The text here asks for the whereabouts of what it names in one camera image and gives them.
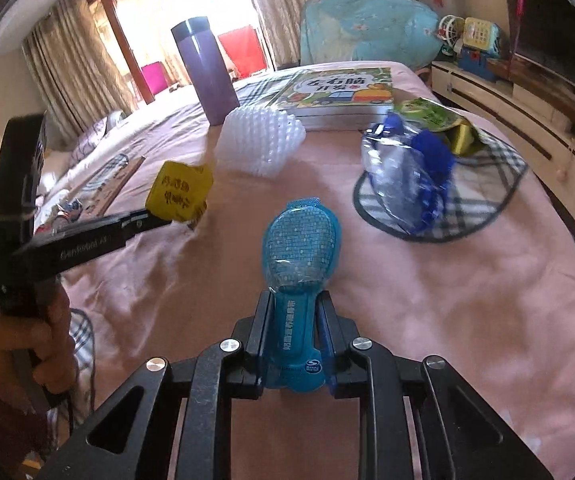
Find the yellow snack packet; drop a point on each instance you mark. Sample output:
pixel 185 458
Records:
pixel 180 190

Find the green snack packet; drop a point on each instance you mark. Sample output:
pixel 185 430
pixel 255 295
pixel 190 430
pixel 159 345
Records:
pixel 430 112

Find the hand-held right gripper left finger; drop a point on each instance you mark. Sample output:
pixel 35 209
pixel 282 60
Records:
pixel 262 320

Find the white foam fruit net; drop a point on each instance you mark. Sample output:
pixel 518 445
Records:
pixel 260 142

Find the light blue blanket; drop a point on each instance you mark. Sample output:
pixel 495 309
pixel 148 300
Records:
pixel 367 30

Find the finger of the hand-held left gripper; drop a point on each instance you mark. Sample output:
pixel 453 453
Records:
pixel 147 222

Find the colourful children's book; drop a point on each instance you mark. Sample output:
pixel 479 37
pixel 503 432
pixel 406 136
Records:
pixel 337 90

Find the black television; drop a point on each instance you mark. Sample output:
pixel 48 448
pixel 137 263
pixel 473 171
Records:
pixel 562 20

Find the purple thermos bottle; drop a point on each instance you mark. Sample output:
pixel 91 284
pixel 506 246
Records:
pixel 207 75

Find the magenta chair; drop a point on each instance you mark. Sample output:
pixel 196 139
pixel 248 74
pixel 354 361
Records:
pixel 153 77

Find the plaid pillow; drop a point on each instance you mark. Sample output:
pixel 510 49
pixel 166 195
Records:
pixel 102 132

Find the blue clear plastic wrapper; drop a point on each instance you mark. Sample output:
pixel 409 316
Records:
pixel 407 175

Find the yellow blue toy register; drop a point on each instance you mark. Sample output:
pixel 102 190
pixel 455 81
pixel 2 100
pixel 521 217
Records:
pixel 482 45

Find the blue plastic blister pack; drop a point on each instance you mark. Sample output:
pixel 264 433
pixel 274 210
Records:
pixel 300 240

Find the red chair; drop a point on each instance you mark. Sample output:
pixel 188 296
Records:
pixel 242 50

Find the person's left hand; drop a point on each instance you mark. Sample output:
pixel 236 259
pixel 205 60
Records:
pixel 52 340

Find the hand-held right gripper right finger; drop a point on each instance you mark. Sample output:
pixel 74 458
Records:
pixel 325 325

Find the white television cabinet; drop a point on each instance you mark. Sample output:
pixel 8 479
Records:
pixel 517 120

